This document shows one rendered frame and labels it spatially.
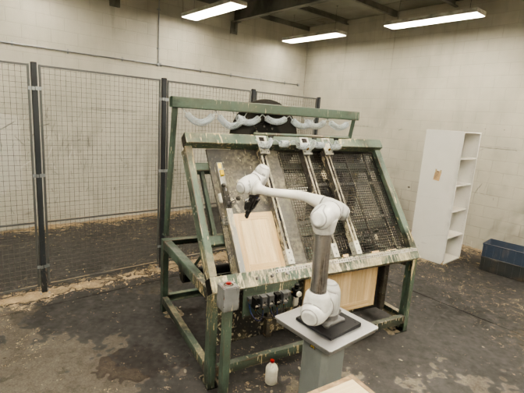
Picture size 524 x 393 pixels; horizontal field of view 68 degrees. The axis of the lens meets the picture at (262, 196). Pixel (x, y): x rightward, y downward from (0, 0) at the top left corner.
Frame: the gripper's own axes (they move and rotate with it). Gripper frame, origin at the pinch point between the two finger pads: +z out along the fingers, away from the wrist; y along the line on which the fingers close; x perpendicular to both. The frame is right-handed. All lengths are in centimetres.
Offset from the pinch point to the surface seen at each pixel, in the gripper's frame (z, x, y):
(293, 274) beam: 47, 31, -42
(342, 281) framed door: 80, 34, -117
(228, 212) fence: 21.6, -26.2, -5.1
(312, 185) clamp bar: 8, -30, -94
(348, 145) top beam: -16, -56, -156
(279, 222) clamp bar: 24, -7, -45
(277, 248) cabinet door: 38, 8, -38
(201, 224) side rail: 25.5, -21.6, 20.9
